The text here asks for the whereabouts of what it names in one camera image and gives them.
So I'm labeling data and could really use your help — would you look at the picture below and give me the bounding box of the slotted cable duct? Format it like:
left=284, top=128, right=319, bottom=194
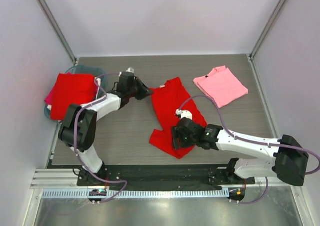
left=42, top=188, right=230, bottom=199

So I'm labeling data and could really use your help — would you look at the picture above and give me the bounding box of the folded pink t-shirt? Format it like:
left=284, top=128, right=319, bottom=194
left=193, top=65, right=249, bottom=108

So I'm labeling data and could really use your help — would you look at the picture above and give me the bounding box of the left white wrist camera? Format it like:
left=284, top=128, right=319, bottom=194
left=126, top=67, right=135, bottom=73

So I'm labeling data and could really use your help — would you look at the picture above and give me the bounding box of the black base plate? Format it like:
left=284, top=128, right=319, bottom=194
left=78, top=164, right=256, bottom=187

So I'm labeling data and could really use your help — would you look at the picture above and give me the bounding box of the stack of folded clothes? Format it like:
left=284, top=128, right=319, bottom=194
left=44, top=77, right=103, bottom=124

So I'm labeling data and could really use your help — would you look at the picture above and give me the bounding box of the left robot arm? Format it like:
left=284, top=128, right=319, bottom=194
left=58, top=71, right=154, bottom=186

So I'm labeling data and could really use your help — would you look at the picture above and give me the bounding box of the teal plastic basket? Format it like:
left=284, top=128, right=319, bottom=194
left=44, top=65, right=108, bottom=121

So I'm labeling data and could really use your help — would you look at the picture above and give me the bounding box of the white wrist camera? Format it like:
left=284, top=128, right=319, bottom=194
left=126, top=67, right=135, bottom=73
left=175, top=109, right=193, bottom=120

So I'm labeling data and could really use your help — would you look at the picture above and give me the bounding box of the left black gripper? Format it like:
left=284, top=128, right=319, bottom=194
left=127, top=77, right=154, bottom=101

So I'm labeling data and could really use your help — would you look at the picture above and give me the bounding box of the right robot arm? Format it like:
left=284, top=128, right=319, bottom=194
left=171, top=117, right=309, bottom=186

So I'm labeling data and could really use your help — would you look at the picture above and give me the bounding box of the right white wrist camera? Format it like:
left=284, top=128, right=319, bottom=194
left=175, top=109, right=193, bottom=120

